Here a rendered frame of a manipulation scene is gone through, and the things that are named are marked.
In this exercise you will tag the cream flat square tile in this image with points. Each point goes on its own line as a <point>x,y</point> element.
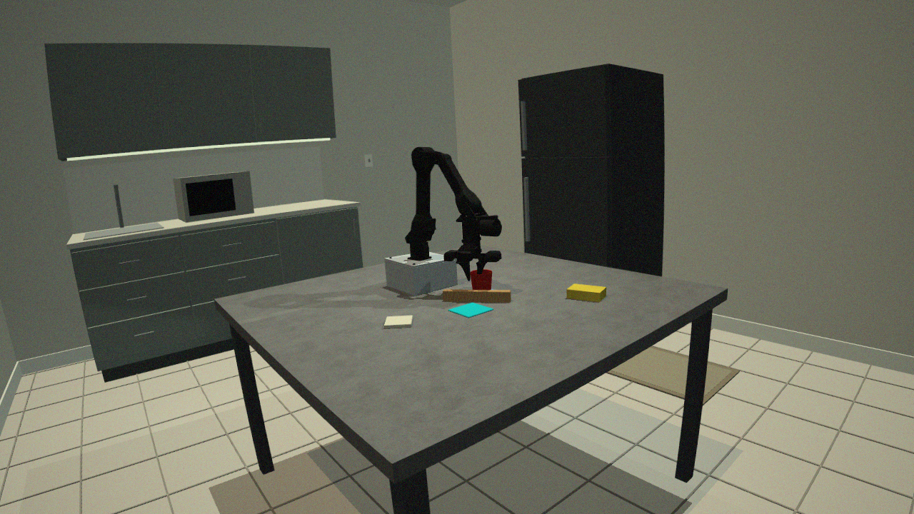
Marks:
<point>398,322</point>

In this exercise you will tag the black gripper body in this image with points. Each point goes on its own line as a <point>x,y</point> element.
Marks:
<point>491,256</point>

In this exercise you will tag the red cup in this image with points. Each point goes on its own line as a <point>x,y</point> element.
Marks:
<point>481,281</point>

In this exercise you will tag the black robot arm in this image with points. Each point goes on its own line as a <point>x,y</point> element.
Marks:
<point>475,220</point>

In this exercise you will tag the tan wooden plank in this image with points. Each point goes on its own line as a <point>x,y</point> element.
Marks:
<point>489,296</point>

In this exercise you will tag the yellow rectangular block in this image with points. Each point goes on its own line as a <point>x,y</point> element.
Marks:
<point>586,292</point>

